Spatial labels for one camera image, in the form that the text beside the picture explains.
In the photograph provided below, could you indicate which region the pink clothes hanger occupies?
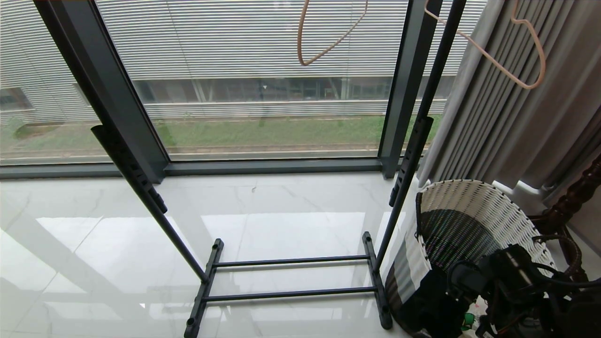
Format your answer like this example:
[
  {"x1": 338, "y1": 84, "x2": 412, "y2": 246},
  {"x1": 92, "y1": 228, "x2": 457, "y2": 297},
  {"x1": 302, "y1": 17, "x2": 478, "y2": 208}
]
[
  {"x1": 425, "y1": 0, "x2": 547, "y2": 90},
  {"x1": 297, "y1": 0, "x2": 369, "y2": 66}
]

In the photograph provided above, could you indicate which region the black clothes rack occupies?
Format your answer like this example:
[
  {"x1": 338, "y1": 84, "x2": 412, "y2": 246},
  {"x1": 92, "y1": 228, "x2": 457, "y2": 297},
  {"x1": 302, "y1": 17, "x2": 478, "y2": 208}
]
[{"x1": 91, "y1": 0, "x2": 468, "y2": 338}]

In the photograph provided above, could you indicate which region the white laundry basket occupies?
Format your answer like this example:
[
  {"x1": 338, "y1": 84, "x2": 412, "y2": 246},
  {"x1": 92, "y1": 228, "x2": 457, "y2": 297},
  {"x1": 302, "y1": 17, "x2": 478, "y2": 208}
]
[{"x1": 385, "y1": 179, "x2": 583, "y2": 338}]

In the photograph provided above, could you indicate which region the black garment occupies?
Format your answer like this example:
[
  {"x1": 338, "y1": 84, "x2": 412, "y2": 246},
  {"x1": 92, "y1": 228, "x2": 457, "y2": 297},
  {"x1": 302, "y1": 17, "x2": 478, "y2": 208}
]
[{"x1": 406, "y1": 270, "x2": 470, "y2": 338}]

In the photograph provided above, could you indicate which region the window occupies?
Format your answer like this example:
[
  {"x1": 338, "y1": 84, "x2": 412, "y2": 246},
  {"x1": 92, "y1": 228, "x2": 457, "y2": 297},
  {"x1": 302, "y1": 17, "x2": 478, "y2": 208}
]
[{"x1": 0, "y1": 0, "x2": 489, "y2": 181}]

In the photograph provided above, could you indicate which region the beige curtain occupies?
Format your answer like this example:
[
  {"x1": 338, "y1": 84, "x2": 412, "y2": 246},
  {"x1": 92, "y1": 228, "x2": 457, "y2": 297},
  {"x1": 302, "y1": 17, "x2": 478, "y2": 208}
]
[{"x1": 416, "y1": 0, "x2": 601, "y2": 188}]

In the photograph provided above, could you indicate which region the dark brown wooden stand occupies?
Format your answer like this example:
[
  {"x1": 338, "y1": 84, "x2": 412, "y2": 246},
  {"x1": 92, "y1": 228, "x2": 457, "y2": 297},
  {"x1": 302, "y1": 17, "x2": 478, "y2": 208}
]
[{"x1": 528, "y1": 155, "x2": 601, "y2": 282}]

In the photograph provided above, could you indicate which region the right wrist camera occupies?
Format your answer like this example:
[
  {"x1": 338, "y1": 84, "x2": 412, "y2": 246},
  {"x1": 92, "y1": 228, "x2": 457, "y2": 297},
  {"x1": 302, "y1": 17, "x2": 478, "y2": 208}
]
[{"x1": 486, "y1": 244, "x2": 536, "y2": 289}]

